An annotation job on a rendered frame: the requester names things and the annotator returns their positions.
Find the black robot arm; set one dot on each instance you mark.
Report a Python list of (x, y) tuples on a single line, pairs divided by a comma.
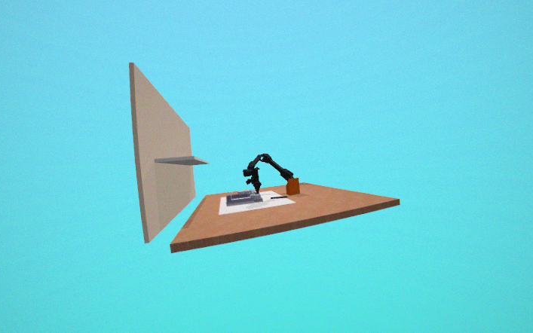
[(251, 171)]

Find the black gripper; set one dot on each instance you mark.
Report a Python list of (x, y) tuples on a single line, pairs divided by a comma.
[(256, 184)]

